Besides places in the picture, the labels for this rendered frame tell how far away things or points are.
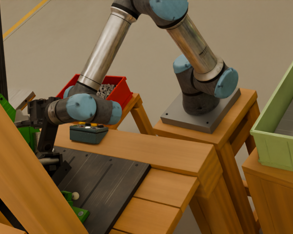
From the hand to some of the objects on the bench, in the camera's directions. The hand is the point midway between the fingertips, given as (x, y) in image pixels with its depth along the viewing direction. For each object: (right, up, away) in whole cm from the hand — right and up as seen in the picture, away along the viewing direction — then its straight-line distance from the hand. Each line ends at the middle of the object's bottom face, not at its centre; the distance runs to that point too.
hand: (24, 127), depth 163 cm
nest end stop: (+7, -16, +29) cm, 34 cm away
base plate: (-12, -24, +36) cm, 45 cm away
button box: (+18, -7, +43) cm, 47 cm away
